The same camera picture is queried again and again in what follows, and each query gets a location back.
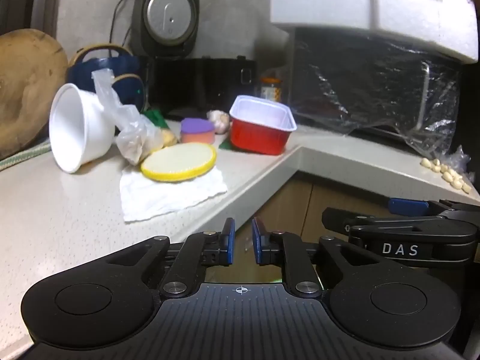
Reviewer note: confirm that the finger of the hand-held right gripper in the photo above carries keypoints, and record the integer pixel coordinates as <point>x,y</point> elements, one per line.
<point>408,206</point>
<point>333,219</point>

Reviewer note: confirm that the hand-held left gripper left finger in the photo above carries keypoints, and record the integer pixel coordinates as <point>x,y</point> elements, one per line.
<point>230,242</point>

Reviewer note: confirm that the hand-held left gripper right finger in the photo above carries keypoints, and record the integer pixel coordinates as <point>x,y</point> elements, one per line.
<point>257,242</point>

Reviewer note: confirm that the white paper towel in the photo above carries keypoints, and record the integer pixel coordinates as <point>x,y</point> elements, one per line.
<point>157,198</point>

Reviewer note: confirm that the green snack packet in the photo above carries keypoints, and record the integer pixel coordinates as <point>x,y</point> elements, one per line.
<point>155,118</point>
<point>225,144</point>

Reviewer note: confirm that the clear plastic bag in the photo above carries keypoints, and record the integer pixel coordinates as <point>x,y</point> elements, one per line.
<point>131,135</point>

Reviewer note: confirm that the wooden base cabinet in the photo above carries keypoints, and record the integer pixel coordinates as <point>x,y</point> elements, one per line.
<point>292,202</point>

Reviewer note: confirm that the pile of peeled garlic cloves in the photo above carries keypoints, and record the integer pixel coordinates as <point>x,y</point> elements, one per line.
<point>450,176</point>

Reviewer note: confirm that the yellow rimmed round lid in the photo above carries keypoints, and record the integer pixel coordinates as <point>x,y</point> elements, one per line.
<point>178,161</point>

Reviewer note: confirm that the red plastic food container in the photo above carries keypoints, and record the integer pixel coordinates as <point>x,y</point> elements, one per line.
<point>258,135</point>

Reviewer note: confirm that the purple and pink sponge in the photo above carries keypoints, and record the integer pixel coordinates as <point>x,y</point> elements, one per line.
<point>197,129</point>

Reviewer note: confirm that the small yellow potato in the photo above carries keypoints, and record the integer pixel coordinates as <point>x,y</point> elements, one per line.
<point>169,138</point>

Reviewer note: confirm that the garlic bulb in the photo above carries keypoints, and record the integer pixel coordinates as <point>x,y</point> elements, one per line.
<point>219,120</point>

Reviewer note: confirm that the glass jar with orange lid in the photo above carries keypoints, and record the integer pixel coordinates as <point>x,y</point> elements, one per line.
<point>270,90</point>

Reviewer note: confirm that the black countertop appliance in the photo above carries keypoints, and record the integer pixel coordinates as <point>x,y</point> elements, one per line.
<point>195,82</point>

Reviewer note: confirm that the white foam bowl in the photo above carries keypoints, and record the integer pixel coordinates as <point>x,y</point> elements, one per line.
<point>71,127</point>

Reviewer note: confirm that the navy blue rice cooker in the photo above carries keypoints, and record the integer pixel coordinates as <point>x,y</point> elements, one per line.
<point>108,65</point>

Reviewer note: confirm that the white foam box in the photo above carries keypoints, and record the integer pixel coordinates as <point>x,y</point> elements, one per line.
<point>337,0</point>

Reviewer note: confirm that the green striped knit cloth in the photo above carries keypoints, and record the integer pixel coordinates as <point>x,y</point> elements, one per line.
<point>22,156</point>

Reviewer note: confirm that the round wooden cutting board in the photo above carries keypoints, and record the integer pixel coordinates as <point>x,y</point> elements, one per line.
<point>26,82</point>

